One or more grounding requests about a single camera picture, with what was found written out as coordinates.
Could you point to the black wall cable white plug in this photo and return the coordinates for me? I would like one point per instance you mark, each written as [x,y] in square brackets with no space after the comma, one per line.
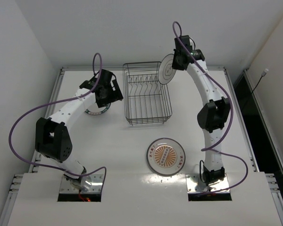
[263,74]

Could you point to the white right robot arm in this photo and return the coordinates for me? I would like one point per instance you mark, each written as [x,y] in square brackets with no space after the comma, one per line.
[215,111]

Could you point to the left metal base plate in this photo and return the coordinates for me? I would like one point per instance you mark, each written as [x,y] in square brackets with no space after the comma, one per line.
[91,184]

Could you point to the white plate green rim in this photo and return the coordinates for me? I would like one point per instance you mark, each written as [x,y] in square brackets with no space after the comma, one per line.
[165,71]

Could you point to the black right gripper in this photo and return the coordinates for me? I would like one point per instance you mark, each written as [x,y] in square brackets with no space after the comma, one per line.
[177,61]

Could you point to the plate with orange sunburst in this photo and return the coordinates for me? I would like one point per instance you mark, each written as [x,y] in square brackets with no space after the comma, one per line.
[165,157]

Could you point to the grey wire dish rack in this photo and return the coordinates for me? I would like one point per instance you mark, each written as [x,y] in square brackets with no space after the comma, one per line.
[147,101]

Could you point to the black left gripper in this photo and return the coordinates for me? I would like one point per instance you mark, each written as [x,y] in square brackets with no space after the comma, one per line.
[116,89]

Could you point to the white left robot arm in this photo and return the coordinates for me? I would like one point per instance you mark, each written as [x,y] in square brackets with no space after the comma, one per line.
[52,138]

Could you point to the plate with teal band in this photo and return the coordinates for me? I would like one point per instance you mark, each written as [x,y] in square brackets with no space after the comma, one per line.
[94,110]

